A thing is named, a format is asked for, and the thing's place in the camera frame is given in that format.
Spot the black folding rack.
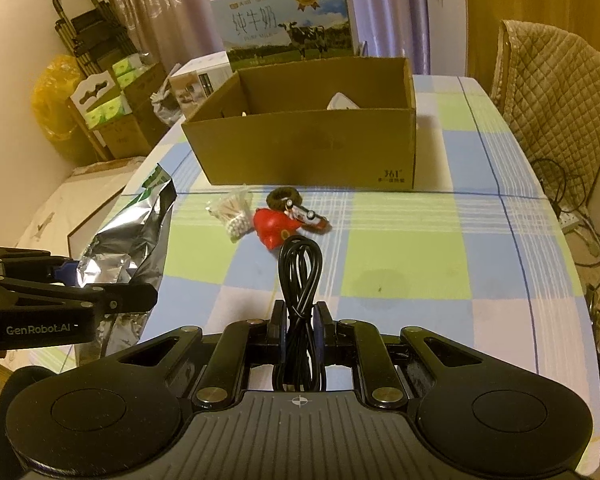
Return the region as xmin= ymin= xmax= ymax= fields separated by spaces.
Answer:
xmin=52 ymin=0 xmax=141 ymax=96

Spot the dark brown ring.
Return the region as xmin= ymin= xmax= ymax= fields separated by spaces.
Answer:
xmin=266 ymin=186 xmax=301 ymax=211

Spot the white cut-out wooden panel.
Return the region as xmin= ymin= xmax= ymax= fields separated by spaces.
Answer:
xmin=69 ymin=70 xmax=126 ymax=161

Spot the yellow plastic bag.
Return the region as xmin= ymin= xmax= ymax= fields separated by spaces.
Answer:
xmin=32 ymin=54 xmax=101 ymax=166

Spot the purple curtain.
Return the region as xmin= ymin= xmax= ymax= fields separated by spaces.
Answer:
xmin=95 ymin=0 xmax=431 ymax=76

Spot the white power strip with cables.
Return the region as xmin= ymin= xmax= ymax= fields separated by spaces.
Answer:
xmin=530 ymin=157 xmax=600 ymax=311

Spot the crumpled clear plastic bag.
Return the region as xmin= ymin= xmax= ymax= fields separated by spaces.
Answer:
xmin=150 ymin=82 xmax=183 ymax=126

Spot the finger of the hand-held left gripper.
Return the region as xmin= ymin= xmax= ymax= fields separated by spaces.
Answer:
xmin=0 ymin=245 xmax=83 ymax=288
xmin=0 ymin=280 xmax=159 ymax=317

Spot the beige quilted chair cover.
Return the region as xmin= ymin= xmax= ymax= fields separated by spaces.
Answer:
xmin=500 ymin=20 xmax=600 ymax=206

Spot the white appliance box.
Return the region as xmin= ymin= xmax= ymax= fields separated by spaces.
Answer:
xmin=169 ymin=51 xmax=233 ymax=113

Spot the pile of green tissue packs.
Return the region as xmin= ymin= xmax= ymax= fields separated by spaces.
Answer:
xmin=85 ymin=57 xmax=146 ymax=128

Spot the milk carton with cow print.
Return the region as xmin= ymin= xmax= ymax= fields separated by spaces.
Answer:
xmin=210 ymin=0 xmax=358 ymax=72

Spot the black cable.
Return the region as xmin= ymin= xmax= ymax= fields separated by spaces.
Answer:
xmin=277 ymin=235 xmax=328 ymax=393

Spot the clear bag of cotton swabs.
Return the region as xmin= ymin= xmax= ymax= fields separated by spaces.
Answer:
xmin=205 ymin=186 xmax=255 ymax=242

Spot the cream bed sheet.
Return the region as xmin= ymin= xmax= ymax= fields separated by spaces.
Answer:
xmin=0 ymin=157 xmax=146 ymax=361

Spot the large brown storage carton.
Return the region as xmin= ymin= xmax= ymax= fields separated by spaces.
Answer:
xmin=92 ymin=62 xmax=168 ymax=158

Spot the small toy car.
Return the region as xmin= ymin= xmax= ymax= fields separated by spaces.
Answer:
xmin=284 ymin=199 xmax=329 ymax=233

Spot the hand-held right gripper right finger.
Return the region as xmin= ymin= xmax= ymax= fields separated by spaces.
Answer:
xmin=315 ymin=301 xmax=502 ymax=409

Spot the green and silver foil pouch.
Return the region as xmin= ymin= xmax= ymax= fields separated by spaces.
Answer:
xmin=77 ymin=162 xmax=177 ymax=366

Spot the white plug adapter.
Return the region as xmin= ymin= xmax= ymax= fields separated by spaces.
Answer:
xmin=326 ymin=91 xmax=359 ymax=111

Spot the brown cardboard box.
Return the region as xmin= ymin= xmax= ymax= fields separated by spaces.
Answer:
xmin=181 ymin=56 xmax=418 ymax=192

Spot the red toy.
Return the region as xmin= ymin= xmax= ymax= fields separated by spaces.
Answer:
xmin=252 ymin=207 xmax=306 ymax=251

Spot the wooden chair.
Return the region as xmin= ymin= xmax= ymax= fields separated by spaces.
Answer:
xmin=491 ymin=19 xmax=513 ymax=111

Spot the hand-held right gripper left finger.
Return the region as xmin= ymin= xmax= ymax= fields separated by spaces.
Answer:
xmin=104 ymin=300 xmax=288 ymax=412

